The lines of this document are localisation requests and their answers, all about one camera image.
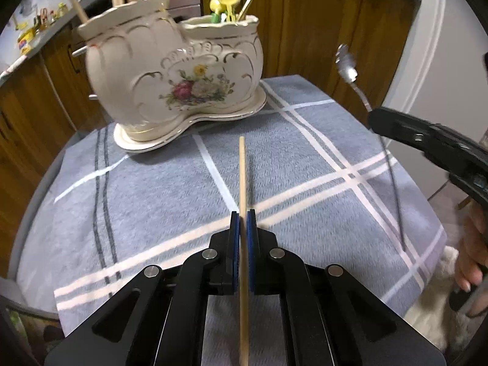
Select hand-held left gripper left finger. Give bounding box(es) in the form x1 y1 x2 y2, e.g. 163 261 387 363
44 210 242 366

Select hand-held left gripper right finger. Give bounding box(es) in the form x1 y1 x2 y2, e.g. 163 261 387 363
246 209 447 366

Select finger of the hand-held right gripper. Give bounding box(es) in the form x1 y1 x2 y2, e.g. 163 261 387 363
368 107 488 207

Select silver flower-shaped spoon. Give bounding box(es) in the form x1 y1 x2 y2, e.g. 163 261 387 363
335 44 407 248

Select floral ceramic boot utensil holder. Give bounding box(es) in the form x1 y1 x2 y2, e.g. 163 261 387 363
76 0 264 144

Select person's right hand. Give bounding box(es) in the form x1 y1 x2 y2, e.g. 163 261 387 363
454 206 488 294

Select white fluffy rug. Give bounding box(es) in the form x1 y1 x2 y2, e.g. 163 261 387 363
404 246 472 352

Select grey checked cloth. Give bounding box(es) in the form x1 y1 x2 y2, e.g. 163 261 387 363
15 74 449 366

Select white door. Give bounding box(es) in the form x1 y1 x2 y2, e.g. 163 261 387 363
381 0 488 201

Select wooden cabinet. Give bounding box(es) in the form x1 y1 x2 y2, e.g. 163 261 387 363
0 34 115 214
200 0 420 102

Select yellow packet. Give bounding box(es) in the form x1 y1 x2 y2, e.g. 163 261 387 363
17 30 37 55

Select group of small bottles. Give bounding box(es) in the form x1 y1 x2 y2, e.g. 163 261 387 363
32 2 70 30

